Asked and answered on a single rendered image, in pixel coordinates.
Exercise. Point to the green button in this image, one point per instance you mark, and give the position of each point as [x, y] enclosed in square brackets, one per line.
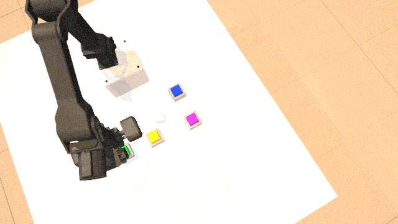
[129, 150]

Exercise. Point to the yellow button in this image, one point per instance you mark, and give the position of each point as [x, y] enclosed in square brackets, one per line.
[154, 137]

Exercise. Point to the blue button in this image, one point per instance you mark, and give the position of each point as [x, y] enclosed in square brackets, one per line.
[177, 92]

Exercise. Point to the magenta button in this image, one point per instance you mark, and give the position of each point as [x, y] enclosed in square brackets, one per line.
[192, 120]

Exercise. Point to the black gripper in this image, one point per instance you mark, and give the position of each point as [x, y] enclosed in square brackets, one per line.
[131, 131]

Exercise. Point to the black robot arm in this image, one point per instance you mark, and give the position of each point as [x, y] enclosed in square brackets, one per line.
[74, 118]

